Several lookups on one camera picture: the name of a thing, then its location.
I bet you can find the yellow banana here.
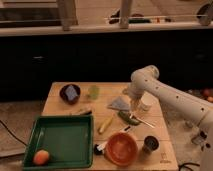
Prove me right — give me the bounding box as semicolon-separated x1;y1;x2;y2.
98;115;114;134

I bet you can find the blue sponge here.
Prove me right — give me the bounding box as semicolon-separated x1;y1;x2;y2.
65;85;78;101

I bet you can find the metal fork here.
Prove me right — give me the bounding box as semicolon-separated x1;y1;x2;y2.
130;114;155;128

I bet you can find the small black white object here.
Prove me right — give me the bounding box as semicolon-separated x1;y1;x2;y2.
94;142;107;155

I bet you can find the black cable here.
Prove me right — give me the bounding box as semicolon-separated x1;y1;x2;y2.
0;119;28;147

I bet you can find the orange bowl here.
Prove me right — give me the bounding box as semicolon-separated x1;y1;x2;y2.
104;133;138;167

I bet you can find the white paper cup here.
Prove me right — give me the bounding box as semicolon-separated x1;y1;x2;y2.
140;93;154;111

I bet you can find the green plastic tray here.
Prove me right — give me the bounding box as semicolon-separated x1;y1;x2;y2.
23;115;94;171

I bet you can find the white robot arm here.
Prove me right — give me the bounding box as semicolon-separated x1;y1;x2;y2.
127;65;213;171

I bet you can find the light blue towel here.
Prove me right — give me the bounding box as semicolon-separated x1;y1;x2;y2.
108;97;130;111

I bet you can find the small brown wooden block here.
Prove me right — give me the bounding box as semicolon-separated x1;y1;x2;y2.
76;107;92;115

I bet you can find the green cucumber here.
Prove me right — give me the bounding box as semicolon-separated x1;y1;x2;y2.
118;111;140;126

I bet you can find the translucent green cup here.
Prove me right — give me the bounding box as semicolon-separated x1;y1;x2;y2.
88;85;99;100

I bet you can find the orange peach fruit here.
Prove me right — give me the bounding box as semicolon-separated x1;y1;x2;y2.
33;150;50;166

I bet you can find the dark metal cup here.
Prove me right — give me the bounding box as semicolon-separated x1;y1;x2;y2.
143;136;159;154

